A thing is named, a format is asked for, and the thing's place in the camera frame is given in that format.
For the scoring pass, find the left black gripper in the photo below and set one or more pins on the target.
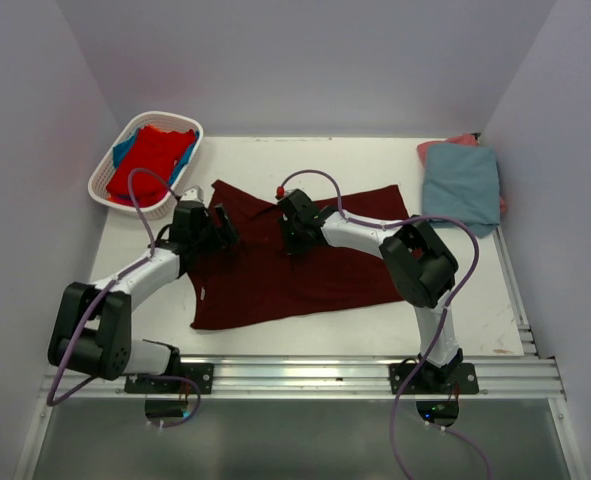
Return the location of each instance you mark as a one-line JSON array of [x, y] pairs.
[[223, 235]]

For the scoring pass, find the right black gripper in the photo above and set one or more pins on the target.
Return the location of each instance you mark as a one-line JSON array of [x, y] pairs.
[[290, 247]]

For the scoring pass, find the dark maroon t shirt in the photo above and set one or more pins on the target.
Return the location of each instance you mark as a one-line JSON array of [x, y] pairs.
[[257, 281]]

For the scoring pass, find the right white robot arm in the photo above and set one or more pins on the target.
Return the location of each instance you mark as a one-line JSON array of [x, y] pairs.
[[421, 267]]

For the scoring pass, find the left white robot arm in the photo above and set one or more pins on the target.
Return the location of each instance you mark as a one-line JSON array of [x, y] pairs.
[[93, 329]]

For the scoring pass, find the bright red t shirt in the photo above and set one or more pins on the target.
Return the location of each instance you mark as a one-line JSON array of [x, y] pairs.
[[118, 185]]

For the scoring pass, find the white plastic laundry basket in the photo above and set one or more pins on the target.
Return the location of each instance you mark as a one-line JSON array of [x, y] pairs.
[[148, 192]]

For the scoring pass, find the blue t shirt in basket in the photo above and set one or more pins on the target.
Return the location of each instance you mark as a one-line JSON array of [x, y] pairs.
[[158, 151]]

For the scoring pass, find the folded grey-blue t shirt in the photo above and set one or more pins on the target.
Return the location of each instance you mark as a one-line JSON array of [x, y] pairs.
[[462, 182]]

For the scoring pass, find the folded pink t shirt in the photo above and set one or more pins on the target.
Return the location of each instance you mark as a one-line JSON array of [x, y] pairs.
[[468, 139]]

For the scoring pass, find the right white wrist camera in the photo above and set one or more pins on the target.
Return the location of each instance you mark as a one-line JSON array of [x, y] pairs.
[[282, 193]]

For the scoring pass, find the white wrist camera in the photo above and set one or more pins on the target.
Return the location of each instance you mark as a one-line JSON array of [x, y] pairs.
[[193, 194], [282, 193]]

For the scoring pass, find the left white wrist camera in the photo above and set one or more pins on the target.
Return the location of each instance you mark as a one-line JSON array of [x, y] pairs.
[[193, 194]]

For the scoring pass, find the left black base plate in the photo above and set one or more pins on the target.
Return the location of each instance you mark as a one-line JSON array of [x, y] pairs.
[[184, 379]]

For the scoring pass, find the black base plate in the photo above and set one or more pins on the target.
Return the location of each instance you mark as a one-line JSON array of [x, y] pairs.
[[463, 380], [184, 379]]

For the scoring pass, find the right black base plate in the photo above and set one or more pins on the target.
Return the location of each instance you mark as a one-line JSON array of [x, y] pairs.
[[463, 380]]

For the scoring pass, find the aluminium mounting rail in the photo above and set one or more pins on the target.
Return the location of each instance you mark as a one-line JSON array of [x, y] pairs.
[[367, 377]]

